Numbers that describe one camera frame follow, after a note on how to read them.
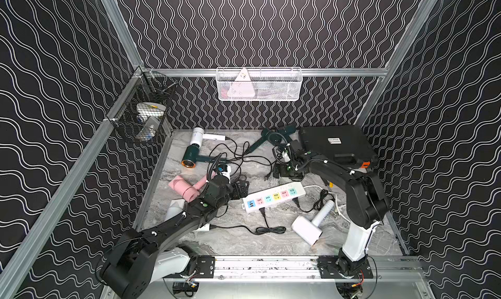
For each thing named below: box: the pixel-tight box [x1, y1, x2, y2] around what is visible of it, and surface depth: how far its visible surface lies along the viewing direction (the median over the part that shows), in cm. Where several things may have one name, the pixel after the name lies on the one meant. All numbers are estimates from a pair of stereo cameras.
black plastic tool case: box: [298, 124, 380, 169], surface depth 108 cm
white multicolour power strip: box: [241, 181, 306, 214], surface depth 93 cm
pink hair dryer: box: [168, 171, 218, 202], surface depth 94 cm
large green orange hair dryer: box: [180, 143, 229, 169], surface depth 105 cm
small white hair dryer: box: [189, 127, 226, 145], surface depth 115 cm
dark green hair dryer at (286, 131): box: [277, 125, 297, 143], surface depth 118 cm
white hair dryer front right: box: [290, 199, 336, 247], surface depth 82 cm
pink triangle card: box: [227, 67, 256, 98], surface depth 91 cm
